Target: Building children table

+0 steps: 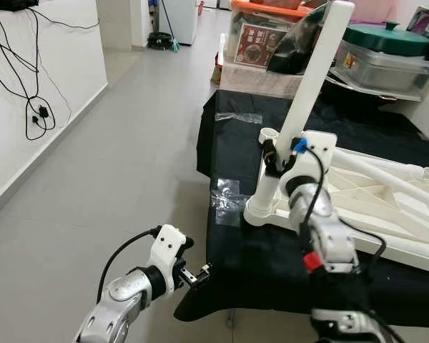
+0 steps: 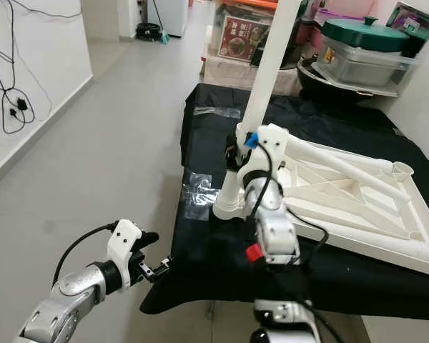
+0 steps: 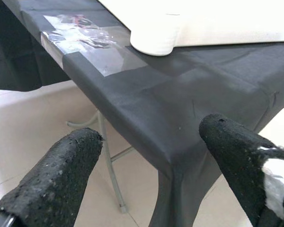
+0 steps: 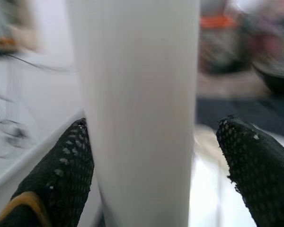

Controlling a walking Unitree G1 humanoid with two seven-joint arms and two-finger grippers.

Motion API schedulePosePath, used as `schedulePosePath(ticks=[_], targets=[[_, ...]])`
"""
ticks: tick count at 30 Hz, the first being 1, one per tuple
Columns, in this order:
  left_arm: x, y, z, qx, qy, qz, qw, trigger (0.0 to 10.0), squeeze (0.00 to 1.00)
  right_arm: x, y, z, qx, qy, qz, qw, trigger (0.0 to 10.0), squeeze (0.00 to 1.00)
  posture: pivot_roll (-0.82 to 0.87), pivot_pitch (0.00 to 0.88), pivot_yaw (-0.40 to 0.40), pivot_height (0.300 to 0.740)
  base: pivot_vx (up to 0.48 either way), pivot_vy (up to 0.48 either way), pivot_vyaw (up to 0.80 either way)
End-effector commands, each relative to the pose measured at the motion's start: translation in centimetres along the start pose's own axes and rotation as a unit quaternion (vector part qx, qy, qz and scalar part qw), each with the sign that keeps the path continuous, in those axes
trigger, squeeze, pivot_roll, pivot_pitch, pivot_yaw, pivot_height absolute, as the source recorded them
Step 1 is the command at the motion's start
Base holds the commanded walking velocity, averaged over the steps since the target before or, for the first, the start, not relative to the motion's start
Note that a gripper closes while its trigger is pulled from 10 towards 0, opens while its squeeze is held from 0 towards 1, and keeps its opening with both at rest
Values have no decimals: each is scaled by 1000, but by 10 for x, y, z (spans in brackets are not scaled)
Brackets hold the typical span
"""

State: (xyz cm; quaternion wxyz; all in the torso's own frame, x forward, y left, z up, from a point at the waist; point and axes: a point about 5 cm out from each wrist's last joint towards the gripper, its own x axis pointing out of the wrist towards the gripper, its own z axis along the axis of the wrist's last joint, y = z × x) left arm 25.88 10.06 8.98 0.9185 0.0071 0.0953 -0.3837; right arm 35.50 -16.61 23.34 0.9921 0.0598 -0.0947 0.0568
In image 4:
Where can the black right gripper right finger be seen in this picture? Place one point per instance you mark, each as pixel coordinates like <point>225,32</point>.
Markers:
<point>262,177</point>

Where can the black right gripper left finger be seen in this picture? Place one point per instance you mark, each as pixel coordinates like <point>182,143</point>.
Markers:
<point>61,177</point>

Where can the white plastic table leg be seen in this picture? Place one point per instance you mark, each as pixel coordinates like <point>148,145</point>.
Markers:
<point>137,106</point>

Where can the white plastic children table top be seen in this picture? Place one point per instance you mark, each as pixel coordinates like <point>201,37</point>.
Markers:
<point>208,184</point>

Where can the yellow rubber band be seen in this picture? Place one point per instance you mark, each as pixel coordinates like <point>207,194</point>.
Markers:
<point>26,196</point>

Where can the black wok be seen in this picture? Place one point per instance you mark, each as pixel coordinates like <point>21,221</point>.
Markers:
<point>277,82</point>

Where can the orange lidded red print box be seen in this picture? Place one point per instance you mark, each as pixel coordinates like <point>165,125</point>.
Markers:
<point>217,21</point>

